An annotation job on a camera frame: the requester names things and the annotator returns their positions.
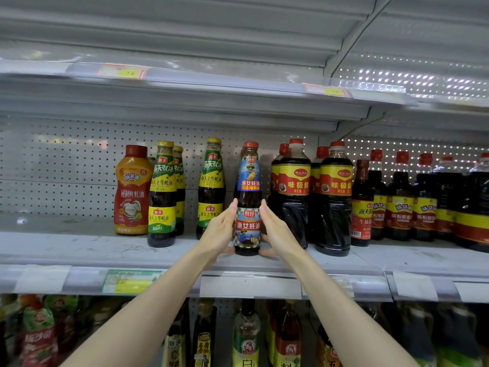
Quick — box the red label dark sauce bottle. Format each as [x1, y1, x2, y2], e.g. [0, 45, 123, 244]
[269, 143, 290, 197]
[309, 146, 330, 203]

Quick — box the row of dark red-capped bottles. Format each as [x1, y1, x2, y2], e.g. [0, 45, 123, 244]
[351, 149, 489, 253]

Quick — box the orange sauce bottle red cap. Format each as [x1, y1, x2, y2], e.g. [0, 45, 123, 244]
[114, 144, 154, 236]

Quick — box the yellow green price tag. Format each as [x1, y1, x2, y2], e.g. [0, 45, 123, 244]
[103, 269, 164, 295]

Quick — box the rice vinegar jug green label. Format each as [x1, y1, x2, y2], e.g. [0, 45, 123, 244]
[436, 302, 484, 367]

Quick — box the person's left hand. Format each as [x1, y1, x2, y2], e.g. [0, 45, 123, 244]
[197, 198, 239, 257]

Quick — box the dark bottle with yellow label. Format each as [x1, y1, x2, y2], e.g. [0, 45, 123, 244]
[191, 299, 217, 367]
[162, 302, 191, 367]

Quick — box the person's left forearm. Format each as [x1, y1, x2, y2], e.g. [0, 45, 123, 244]
[65, 244, 219, 367]

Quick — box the white metal store shelving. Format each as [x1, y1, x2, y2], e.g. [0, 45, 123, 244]
[0, 0, 489, 367]

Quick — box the soy sauce bottle red cap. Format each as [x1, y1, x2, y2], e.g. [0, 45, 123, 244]
[269, 138, 312, 249]
[313, 140, 354, 257]

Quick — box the person's right hand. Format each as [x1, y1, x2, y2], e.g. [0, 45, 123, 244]
[258, 198, 304, 261]

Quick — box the person's right forearm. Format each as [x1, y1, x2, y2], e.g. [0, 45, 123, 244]
[286, 244, 421, 367]

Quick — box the blue-label oyster sauce bottle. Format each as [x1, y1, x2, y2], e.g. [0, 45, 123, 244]
[233, 141, 263, 257]

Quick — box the amber cooking wine bottle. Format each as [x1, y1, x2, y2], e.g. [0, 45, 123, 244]
[274, 302, 304, 367]

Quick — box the small pink yellow price tag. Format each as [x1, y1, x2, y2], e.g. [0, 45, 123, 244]
[302, 82, 352, 98]
[97, 63, 148, 80]

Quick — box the white vinegar bottle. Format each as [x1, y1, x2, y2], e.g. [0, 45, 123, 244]
[233, 299, 262, 367]

